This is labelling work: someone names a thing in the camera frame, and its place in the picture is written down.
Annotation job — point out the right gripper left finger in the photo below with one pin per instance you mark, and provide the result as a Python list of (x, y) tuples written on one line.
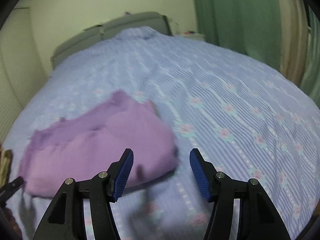
[(64, 217)]

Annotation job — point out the blue floral bed sheet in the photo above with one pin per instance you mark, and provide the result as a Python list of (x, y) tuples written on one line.
[(243, 116)]

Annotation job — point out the beige curtain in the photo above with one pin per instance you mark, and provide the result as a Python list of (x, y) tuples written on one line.
[(294, 39)]

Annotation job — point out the white bedside table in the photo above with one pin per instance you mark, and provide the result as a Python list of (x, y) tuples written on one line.
[(192, 35)]

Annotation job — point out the white louvred wardrobe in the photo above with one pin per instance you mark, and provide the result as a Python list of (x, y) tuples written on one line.
[(22, 74)]

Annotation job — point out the green curtain right panel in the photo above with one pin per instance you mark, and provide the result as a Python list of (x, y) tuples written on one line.
[(310, 82)]

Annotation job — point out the green curtain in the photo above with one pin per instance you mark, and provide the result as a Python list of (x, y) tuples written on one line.
[(250, 27)]

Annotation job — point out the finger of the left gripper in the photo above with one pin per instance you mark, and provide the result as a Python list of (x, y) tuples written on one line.
[(9, 189)]

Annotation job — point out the grey padded headboard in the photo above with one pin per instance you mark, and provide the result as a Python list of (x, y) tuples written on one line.
[(108, 30)]

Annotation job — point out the purple sweater green print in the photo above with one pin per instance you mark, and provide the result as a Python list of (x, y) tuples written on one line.
[(82, 147)]

